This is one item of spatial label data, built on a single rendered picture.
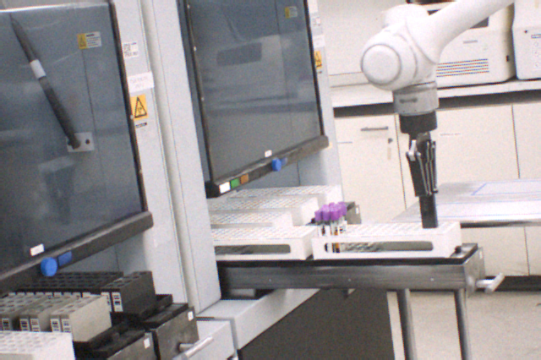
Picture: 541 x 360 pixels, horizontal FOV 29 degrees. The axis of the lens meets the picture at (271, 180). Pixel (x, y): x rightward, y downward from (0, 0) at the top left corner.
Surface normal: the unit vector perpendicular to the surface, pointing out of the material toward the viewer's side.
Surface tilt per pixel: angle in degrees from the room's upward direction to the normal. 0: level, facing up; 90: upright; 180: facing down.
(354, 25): 90
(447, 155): 90
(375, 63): 94
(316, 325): 90
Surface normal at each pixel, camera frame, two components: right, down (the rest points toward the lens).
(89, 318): 0.89, -0.05
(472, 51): -0.47, 0.21
